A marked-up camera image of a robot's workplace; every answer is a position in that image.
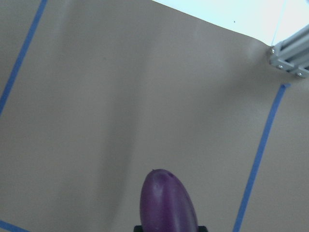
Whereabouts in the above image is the purple eggplant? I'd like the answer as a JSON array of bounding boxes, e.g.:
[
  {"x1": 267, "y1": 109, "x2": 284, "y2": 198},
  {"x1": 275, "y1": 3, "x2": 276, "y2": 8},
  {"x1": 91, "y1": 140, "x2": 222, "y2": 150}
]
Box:
[{"x1": 140, "y1": 169, "x2": 198, "y2": 232}]

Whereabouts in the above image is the aluminium frame post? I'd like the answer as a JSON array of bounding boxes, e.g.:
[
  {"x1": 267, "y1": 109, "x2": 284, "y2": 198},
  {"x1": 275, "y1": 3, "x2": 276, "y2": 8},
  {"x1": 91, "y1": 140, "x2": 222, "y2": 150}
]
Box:
[{"x1": 269, "y1": 25, "x2": 309, "y2": 78}]

